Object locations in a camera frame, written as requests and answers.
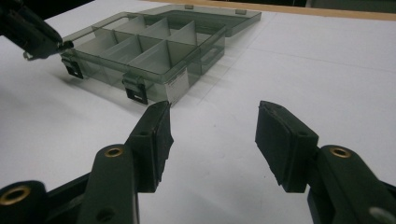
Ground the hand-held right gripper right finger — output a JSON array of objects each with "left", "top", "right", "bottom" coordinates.
[{"left": 254, "top": 100, "right": 320, "bottom": 194}]

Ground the smoky clear plastic compartment box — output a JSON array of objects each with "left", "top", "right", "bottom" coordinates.
[{"left": 60, "top": 4, "right": 262, "bottom": 107}]

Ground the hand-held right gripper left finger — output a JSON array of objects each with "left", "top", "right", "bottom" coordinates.
[{"left": 124, "top": 100, "right": 175, "bottom": 194}]

